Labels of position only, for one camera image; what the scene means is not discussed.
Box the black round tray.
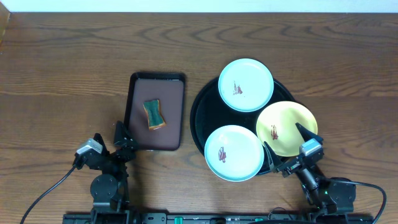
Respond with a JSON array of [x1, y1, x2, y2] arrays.
[[190, 75, 297, 175]]

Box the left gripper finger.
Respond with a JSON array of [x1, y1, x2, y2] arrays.
[[114, 121, 139, 149], [93, 133, 109, 156]]

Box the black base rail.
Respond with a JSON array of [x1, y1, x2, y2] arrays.
[[62, 213, 373, 224]]

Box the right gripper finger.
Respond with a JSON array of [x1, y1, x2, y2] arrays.
[[264, 141, 282, 172], [295, 123, 323, 144]]

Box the green and orange sponge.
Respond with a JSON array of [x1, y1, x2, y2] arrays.
[[143, 100, 166, 130]]

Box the light blue plate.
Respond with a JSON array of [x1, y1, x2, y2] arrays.
[[218, 58, 274, 113], [204, 125, 264, 182]]

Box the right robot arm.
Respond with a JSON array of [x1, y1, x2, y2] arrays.
[[264, 123, 356, 222]]

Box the yellow plate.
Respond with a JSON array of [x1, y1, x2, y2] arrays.
[[256, 101, 318, 157]]

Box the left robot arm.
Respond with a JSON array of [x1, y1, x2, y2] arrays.
[[73, 121, 141, 224]]

